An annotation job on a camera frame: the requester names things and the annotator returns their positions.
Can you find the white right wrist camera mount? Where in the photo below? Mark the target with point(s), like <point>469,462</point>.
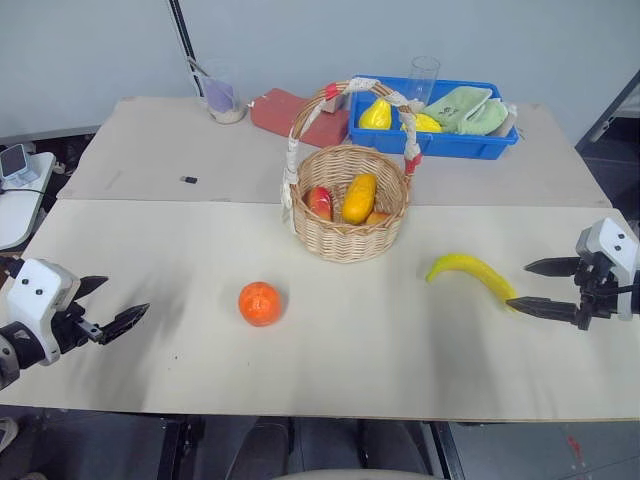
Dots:
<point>612,245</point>

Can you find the white side table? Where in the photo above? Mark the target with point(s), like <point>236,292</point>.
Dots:
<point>20,210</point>

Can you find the blue plastic bin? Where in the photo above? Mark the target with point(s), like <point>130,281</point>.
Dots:
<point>430,142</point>

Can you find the yellow toy pear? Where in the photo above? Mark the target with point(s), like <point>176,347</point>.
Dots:
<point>375,116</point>

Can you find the green cloth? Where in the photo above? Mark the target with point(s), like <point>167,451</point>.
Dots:
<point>465,112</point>

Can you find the dark furniture panel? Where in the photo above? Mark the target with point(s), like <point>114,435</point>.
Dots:
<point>612,112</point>

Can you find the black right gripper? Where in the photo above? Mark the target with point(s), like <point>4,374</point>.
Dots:
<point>597,295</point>

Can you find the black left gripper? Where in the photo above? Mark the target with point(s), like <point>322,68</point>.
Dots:
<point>70,325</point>

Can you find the red toy apple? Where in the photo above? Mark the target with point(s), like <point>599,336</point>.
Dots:
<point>320,202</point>

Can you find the yellow toy banana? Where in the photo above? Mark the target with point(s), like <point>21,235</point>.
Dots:
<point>477,272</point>

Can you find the small white box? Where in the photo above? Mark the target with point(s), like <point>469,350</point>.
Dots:
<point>334,104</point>

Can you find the clear empty glass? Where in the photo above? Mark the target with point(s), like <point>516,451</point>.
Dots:
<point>422,80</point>

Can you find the yellow orange toy mango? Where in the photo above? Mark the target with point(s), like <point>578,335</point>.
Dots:
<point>359,199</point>

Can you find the black slanted pole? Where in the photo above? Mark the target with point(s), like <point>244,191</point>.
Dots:
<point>181,35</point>

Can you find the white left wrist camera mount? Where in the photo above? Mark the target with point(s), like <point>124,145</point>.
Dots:
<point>37,290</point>

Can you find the yellow toy lemon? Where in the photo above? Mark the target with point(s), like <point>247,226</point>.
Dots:
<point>425,124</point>

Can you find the clear cup with purple insert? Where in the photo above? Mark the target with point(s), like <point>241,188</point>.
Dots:
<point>222,97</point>

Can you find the red folded cloth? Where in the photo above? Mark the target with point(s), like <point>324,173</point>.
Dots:
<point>277,112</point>

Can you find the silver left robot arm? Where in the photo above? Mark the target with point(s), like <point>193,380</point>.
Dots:
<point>14,352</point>

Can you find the white small device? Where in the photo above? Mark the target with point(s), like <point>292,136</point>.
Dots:
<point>14,161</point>

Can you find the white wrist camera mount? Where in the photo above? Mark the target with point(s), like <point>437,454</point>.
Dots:
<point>612,245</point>
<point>37,290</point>

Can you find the small black object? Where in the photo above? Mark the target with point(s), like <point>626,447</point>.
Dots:
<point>188,179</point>

